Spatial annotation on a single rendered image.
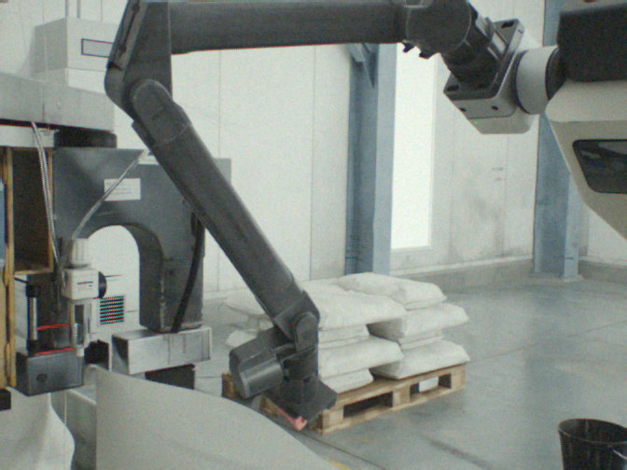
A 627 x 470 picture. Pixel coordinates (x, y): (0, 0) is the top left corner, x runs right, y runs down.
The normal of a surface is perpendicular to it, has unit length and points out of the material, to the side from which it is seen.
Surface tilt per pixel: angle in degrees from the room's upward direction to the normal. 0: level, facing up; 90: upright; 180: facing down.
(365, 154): 90
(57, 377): 90
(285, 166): 90
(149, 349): 90
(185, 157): 112
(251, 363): 107
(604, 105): 40
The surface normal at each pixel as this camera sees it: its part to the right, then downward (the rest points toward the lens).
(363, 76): -0.74, 0.05
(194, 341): 0.67, 0.08
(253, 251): 0.51, 0.33
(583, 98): -0.48, -0.73
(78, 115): 0.99, 0.04
